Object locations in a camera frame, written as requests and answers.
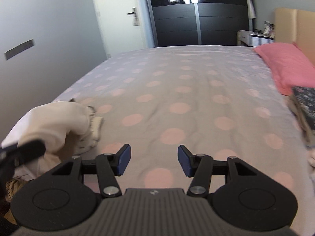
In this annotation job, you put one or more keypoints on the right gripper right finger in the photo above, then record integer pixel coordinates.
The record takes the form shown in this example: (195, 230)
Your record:
(200, 168)

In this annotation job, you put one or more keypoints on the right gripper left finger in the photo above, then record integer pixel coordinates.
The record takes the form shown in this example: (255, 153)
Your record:
(107, 167)

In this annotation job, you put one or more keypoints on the white t-shirt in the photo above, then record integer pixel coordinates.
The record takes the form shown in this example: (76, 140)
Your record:
(56, 124)

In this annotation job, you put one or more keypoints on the white ribbed knit garment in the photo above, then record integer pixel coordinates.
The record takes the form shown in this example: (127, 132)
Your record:
(84, 143)

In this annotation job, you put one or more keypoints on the grey pink-dotted bed cover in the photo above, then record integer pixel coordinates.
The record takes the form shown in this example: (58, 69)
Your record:
(216, 100)

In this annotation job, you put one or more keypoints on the beige folded garment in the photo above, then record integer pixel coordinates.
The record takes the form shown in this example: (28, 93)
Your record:
(301, 117)

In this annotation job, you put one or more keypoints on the dark floral folded garment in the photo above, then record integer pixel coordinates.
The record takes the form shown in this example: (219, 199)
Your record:
(305, 100)

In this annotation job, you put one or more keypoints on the pink pillow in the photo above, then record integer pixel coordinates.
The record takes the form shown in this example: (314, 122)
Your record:
(288, 65)

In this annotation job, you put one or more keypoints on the white bedside table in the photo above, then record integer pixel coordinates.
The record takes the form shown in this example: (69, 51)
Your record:
(252, 39)

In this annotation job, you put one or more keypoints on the black sliding wardrobe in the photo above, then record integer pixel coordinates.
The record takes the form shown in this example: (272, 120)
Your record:
(198, 22)

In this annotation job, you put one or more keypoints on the white door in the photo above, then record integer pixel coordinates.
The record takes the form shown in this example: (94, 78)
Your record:
(121, 32)

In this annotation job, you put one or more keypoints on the beige padded headboard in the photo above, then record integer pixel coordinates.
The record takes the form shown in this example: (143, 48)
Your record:
(297, 27)

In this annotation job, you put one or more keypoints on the grey wall plate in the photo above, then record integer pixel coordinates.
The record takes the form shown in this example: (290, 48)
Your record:
(18, 49)

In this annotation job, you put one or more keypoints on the black door handle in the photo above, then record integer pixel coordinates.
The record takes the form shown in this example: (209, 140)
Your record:
(133, 12)

